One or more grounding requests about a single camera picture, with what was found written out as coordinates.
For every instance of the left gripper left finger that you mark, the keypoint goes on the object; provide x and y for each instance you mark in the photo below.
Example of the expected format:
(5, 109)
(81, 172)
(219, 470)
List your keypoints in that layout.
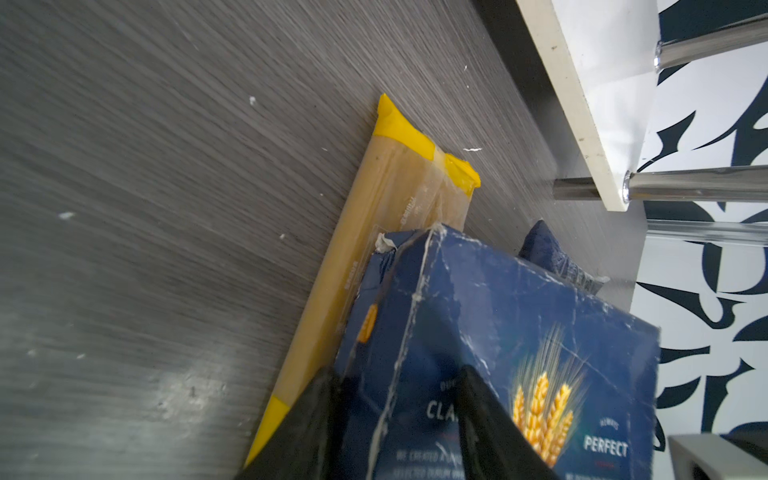
(302, 446)

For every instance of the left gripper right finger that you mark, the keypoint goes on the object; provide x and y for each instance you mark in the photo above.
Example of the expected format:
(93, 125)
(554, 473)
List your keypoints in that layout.
(492, 447)

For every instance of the dark blue Barilla pasta box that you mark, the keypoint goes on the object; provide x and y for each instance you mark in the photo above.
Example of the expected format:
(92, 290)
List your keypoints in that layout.
(576, 375)

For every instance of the dark blue clear spaghetti pack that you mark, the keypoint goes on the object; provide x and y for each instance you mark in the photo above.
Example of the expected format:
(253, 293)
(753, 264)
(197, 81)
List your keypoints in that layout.
(541, 248)

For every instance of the yellow spaghetti pack barcode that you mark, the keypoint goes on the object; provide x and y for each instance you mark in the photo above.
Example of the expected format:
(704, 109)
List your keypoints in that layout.
(405, 182)

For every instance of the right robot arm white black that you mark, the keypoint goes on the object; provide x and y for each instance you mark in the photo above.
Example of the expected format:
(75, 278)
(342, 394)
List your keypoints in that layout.
(738, 456)

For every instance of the white two-tier metal shelf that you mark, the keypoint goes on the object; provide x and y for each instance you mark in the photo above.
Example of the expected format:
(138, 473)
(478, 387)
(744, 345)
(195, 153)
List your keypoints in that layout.
(603, 59)

